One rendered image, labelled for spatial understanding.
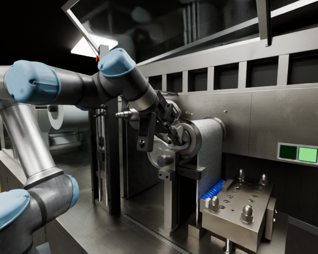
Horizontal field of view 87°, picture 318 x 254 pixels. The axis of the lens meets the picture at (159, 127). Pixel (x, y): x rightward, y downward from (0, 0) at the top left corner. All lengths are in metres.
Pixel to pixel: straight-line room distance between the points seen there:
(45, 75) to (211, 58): 0.78
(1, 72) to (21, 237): 0.40
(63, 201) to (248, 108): 0.81
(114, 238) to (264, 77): 0.92
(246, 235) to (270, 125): 0.46
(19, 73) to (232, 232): 0.63
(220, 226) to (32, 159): 0.62
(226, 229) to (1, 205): 0.60
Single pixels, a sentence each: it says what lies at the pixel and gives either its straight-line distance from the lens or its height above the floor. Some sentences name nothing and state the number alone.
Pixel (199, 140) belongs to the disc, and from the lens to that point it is 0.60.
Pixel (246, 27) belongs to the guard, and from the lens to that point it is 0.93.
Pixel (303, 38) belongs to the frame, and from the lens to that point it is 0.90.
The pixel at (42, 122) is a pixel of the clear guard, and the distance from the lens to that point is 1.35.
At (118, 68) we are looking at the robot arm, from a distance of 0.40.
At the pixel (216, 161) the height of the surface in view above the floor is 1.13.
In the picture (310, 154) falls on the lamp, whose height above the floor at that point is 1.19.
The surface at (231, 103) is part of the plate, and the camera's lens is 0.89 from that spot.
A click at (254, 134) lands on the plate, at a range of 0.88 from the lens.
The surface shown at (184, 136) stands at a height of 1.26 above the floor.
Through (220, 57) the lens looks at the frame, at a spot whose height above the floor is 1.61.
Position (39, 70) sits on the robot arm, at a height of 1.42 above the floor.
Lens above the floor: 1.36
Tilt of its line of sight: 6 degrees down
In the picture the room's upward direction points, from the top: straight up
